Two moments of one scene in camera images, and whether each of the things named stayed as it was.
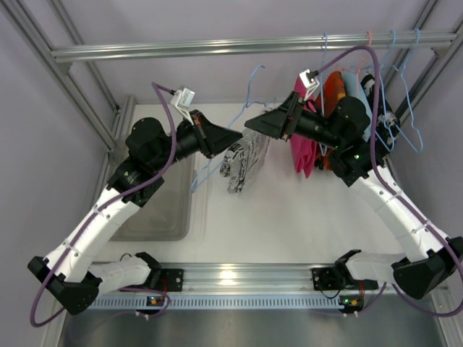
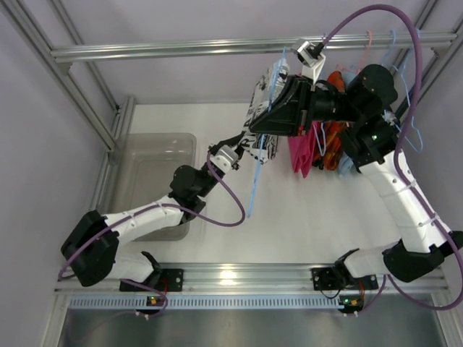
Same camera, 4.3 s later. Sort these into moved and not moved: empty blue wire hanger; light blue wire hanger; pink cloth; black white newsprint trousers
Moved: light blue wire hanger; black white newsprint trousers
Not moved: pink cloth; empty blue wire hanger
